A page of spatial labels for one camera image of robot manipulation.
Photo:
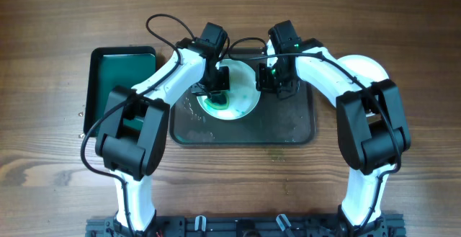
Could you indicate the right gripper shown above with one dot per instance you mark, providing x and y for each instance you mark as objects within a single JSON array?
[{"x": 272, "y": 82}]

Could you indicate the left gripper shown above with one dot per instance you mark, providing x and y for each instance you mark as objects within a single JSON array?
[{"x": 213, "y": 86}]

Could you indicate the green yellow sponge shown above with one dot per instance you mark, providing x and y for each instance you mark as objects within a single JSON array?
[{"x": 218, "y": 101}]

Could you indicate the white plate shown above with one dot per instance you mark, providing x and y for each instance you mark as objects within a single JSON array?
[
  {"x": 240, "y": 99},
  {"x": 365, "y": 69}
]

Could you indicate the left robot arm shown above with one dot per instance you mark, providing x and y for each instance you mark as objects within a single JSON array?
[{"x": 132, "y": 131}]

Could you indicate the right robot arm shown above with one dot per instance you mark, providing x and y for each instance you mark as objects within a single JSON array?
[{"x": 371, "y": 123}]

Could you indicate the dark brown serving tray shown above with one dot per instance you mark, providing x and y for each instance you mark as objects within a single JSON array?
[{"x": 273, "y": 122}]

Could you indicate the dark green water tray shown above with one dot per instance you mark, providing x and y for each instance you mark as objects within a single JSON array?
[{"x": 111, "y": 67}]

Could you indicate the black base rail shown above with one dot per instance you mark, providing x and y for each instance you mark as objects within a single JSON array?
[{"x": 312, "y": 225}]

